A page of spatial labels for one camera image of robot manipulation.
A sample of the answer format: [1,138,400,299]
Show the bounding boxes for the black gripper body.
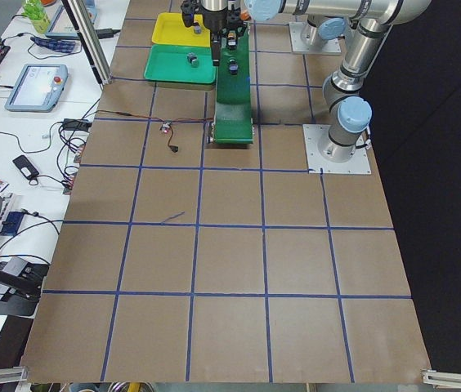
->
[200,0,241,33]

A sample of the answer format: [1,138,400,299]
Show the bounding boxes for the green push button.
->
[186,52,199,68]
[228,59,239,75]

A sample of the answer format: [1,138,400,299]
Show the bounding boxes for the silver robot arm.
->
[181,0,430,67]
[318,18,391,163]

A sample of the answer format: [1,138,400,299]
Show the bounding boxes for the yellow plastic tray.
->
[151,12,210,47]

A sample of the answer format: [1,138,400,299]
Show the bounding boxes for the green plastic tray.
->
[143,44,216,84]

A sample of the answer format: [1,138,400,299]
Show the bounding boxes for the green conveyor belt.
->
[209,24,253,145]

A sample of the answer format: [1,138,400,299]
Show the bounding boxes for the small motor controller board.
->
[161,122,172,133]

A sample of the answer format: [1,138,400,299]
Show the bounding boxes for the patterned fabric pouch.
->
[30,36,76,55]

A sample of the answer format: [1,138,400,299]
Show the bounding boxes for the teach pendant far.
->
[45,0,97,40]

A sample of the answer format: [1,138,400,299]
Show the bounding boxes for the teach pendant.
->
[4,64,69,113]
[45,0,97,40]

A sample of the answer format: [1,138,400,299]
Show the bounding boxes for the black power adapter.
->
[62,118,92,131]

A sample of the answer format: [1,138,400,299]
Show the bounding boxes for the teach pendant near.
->
[4,64,69,113]

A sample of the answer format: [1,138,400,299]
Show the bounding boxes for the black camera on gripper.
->
[181,0,198,28]

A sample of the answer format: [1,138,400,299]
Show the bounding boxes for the red black power wire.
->
[91,109,215,150]

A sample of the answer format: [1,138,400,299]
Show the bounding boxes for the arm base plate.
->
[302,124,371,175]
[289,18,346,56]

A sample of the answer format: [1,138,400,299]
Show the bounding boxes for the aluminium frame post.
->
[62,0,112,85]

